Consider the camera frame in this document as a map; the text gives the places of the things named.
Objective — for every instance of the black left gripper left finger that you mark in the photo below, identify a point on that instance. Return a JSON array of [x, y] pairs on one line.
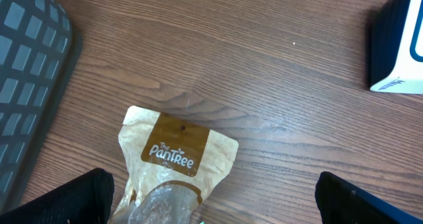
[[85, 199]]

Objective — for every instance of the grey plastic basket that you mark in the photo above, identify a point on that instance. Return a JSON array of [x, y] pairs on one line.
[[39, 51]]

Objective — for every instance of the white barcode scanner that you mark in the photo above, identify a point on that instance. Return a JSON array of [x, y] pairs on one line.
[[396, 48]]

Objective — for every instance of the brown white snack packet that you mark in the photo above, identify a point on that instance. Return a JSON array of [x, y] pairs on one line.
[[173, 166]]

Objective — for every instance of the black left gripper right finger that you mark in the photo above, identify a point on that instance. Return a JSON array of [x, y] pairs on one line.
[[341, 202]]

